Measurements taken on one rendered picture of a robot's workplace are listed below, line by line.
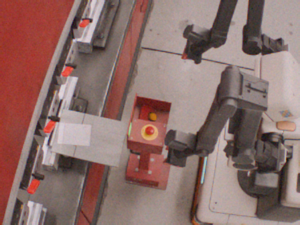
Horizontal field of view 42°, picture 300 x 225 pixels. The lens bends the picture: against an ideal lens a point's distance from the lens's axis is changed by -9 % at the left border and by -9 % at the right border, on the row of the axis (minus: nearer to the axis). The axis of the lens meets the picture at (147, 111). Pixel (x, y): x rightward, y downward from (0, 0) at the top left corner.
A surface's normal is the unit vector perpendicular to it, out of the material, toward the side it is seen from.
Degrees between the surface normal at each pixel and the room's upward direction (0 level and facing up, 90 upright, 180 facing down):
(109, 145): 0
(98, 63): 0
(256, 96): 13
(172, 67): 0
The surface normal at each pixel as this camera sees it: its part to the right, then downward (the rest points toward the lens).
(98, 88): 0.04, -0.40
